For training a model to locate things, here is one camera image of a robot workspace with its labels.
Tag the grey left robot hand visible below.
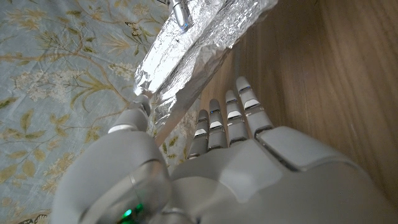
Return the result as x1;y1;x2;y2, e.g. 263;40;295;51
51;76;398;224

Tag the aluminum foil sheet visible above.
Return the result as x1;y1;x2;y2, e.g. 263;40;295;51
133;0;279;147

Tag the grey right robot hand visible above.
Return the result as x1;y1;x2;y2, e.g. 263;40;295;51
167;0;193;32

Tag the floral printed backdrop cloth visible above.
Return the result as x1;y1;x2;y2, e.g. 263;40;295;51
0;0;203;224

